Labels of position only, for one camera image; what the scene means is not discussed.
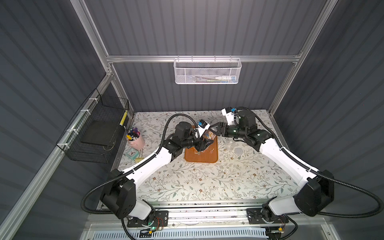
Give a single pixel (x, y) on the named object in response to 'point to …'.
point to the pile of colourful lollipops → (199, 152)
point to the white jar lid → (238, 151)
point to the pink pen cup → (135, 140)
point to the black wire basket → (93, 134)
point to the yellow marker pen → (123, 118)
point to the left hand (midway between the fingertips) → (212, 140)
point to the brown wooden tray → (209, 155)
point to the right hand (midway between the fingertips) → (214, 128)
